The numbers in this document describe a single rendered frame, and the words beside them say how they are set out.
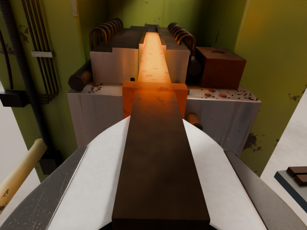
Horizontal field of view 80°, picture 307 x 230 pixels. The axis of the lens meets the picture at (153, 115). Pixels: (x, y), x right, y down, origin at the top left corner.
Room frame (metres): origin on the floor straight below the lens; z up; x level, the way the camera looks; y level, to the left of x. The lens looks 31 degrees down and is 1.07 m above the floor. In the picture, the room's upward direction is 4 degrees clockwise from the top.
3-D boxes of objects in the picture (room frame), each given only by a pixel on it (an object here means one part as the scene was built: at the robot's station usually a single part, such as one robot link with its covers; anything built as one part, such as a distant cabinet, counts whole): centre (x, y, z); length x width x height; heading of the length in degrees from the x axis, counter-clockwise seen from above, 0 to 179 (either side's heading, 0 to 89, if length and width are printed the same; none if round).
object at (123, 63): (0.59, 0.04, 0.96); 0.42 x 0.20 x 0.09; 3
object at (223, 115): (0.60, -0.01, 0.69); 0.56 x 0.38 x 0.45; 3
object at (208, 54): (0.45, -0.14, 0.95); 0.12 x 0.09 x 0.07; 3
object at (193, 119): (0.30, -0.08, 0.87); 0.04 x 0.03 x 0.03; 3
